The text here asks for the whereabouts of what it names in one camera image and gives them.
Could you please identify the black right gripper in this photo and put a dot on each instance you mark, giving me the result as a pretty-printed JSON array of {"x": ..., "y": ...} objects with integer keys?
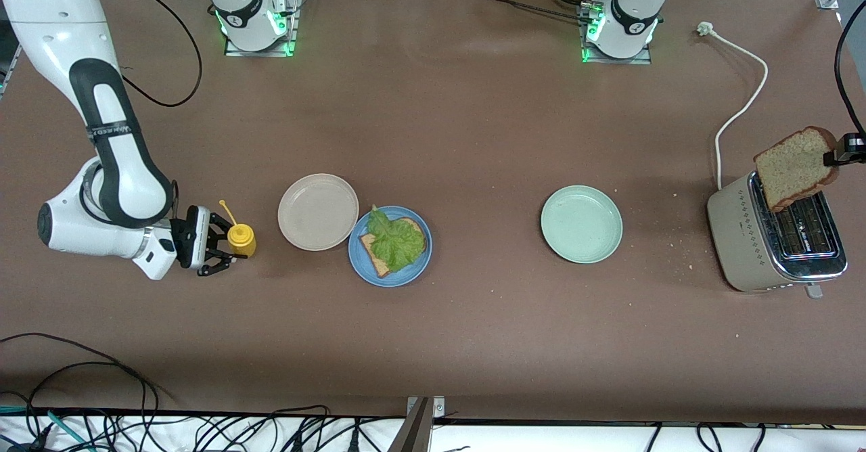
[{"x": 182, "y": 233}]

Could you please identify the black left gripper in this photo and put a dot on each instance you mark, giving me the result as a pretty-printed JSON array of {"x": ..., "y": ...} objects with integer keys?
[{"x": 850, "y": 145}]

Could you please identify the yellow mustard squeeze bottle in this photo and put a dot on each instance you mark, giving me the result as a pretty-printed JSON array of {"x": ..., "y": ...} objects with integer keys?
[{"x": 242, "y": 239}]

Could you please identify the brown bread slice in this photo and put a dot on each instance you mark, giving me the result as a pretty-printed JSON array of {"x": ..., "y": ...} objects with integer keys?
[
  {"x": 372, "y": 252},
  {"x": 791, "y": 168}
]

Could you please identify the green lettuce leaf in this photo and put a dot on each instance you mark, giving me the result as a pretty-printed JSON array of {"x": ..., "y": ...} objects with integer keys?
[{"x": 396, "y": 245}]

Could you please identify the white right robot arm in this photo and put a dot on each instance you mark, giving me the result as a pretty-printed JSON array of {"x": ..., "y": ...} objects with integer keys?
[{"x": 115, "y": 168}]

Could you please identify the beige round plate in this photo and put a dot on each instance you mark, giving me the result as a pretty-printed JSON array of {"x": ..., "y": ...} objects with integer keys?
[{"x": 314, "y": 212}]

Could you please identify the blue round plate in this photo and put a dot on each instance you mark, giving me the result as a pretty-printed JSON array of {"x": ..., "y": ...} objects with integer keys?
[{"x": 413, "y": 273}]

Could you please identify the pale green round plate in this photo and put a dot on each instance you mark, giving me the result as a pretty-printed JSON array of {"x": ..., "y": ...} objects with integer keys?
[{"x": 582, "y": 224}]

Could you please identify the silver two-slot toaster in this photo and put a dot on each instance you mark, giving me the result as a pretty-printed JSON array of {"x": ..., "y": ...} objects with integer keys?
[{"x": 741, "y": 235}]

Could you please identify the grey metal bar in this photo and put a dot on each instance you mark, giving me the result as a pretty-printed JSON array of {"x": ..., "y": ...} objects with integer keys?
[{"x": 413, "y": 432}]

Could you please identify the brown table mat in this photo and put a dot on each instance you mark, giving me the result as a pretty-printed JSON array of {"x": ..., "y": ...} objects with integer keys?
[{"x": 473, "y": 134}]

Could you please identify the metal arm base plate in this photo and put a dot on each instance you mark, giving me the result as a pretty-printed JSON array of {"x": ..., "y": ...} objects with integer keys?
[
  {"x": 237, "y": 52},
  {"x": 636, "y": 60}
]

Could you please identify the metal corner bracket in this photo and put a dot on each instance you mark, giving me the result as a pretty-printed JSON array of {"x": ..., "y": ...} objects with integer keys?
[{"x": 438, "y": 408}]

